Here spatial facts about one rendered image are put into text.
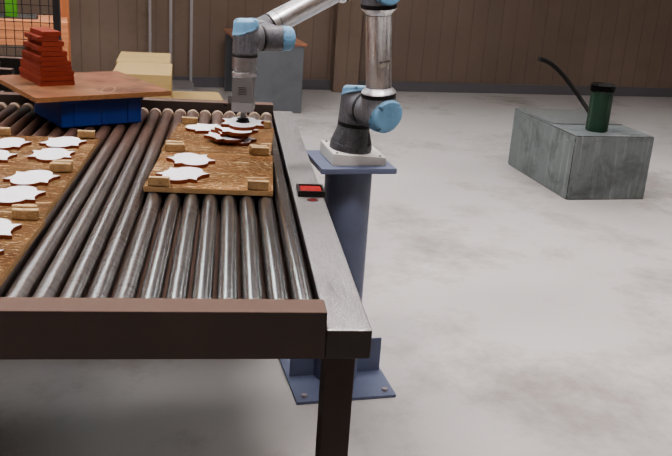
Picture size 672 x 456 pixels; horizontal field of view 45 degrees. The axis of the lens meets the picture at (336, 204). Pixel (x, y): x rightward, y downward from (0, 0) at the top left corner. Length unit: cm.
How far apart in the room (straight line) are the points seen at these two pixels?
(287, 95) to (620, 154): 353
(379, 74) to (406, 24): 734
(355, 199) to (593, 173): 338
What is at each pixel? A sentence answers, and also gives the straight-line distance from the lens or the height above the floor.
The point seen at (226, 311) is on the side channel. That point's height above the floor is 95.
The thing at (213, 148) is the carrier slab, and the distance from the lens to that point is 267.
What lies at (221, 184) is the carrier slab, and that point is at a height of 94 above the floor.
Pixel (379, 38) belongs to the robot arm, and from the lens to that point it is 263.
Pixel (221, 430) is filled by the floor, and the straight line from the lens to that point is 287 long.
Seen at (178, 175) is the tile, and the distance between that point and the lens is 230.
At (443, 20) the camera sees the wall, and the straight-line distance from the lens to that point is 1015.
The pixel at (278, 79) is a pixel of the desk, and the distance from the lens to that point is 814.
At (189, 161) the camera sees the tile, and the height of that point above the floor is 95.
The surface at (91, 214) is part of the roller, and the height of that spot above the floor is 91.
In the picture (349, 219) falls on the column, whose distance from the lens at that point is 287.
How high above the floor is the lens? 157
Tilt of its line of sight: 17 degrees down
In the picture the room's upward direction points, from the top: 4 degrees clockwise
